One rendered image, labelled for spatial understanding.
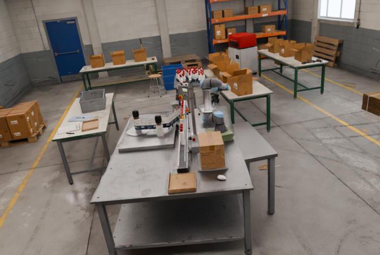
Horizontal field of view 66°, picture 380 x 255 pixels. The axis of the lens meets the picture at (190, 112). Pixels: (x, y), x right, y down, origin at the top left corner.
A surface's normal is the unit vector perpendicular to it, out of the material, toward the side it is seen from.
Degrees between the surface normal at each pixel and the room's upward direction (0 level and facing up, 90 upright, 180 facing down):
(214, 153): 90
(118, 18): 90
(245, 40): 90
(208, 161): 90
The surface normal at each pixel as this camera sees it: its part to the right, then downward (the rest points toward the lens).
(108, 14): 0.18, 0.36
